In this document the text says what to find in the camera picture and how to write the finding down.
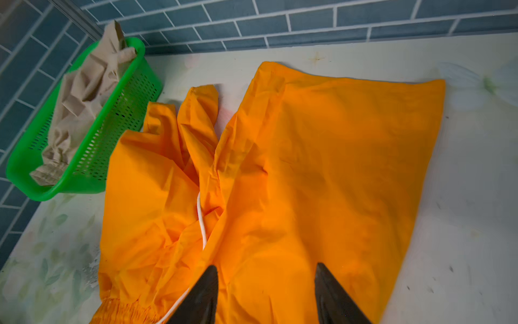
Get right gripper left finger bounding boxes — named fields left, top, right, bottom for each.
left=167, top=265, right=219, bottom=324

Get orange shorts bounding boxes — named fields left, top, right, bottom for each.
left=92, top=62, right=446, bottom=323

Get green plastic basket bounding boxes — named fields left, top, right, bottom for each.
left=5, top=37, right=163, bottom=202

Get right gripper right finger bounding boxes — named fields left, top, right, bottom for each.
left=314, top=263, right=372, bottom=324

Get beige shorts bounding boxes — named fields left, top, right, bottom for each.
left=30, top=20, right=137, bottom=186

